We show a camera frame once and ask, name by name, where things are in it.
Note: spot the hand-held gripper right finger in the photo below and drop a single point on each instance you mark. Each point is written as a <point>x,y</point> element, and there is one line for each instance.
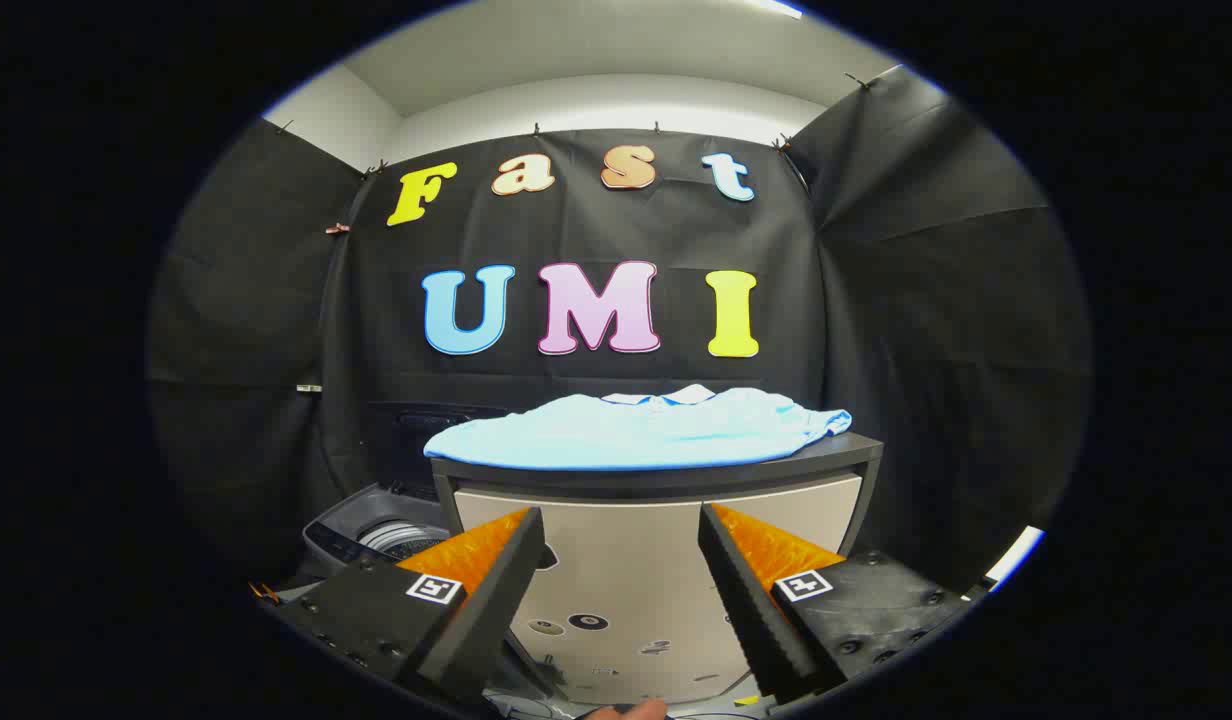
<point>746,590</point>

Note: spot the grey washing machine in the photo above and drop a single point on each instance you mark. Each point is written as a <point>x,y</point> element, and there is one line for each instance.
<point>351,520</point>

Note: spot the light blue polo shirt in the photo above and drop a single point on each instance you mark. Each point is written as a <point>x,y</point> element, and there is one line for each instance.
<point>626,435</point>

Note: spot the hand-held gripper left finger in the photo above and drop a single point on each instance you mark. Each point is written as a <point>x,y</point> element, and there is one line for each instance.
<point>491,590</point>

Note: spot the beige cabinet with dark top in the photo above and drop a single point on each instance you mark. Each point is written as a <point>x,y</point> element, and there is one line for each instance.
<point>626,560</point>

